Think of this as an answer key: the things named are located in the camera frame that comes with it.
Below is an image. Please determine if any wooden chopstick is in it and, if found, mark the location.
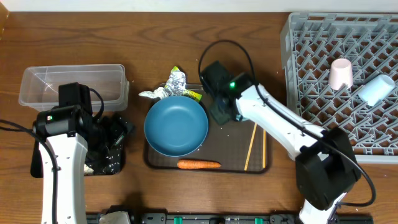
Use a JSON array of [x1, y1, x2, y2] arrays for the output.
[[262, 129, 267, 169], [244, 123, 257, 171]]

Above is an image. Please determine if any white rice pile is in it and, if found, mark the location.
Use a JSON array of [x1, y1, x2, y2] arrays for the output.
[[83, 149, 121, 175]]

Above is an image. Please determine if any dark blue plate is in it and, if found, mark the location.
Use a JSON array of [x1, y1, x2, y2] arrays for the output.
[[144, 96, 209, 157]]

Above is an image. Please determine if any white pink cup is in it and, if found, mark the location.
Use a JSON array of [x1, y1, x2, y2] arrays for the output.
[[328, 58, 353, 90]]

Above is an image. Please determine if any light blue cup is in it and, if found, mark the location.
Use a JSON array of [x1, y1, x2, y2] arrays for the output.
[[358, 74, 396, 106]]

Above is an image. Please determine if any light blue small bowl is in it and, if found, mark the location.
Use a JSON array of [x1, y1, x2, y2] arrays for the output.
[[235, 114, 243, 122]]

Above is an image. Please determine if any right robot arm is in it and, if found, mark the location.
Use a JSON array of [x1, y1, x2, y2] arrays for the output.
[[200, 72, 364, 223]]

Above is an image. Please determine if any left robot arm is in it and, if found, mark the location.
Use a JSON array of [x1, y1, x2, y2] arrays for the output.
[[1, 105, 134, 224]]

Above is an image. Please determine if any black waste tray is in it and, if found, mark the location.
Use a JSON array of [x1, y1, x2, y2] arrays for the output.
[[30, 116, 126, 179]]

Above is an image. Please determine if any grey dishwasher rack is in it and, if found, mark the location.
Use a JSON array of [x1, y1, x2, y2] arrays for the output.
[[280, 12, 397, 164]]

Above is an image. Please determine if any dark brown serving tray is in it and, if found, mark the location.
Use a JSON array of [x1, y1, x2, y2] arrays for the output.
[[144, 84, 271, 174]]

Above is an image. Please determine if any crumpled foil wrapper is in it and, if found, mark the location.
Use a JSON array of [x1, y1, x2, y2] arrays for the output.
[[164, 66, 202, 103]]

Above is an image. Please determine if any orange carrot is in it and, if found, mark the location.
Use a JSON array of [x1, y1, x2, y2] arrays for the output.
[[177, 159, 221, 169]]

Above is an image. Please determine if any clear plastic bin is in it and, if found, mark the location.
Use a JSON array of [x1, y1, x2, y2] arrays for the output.
[[19, 64, 130, 111]]

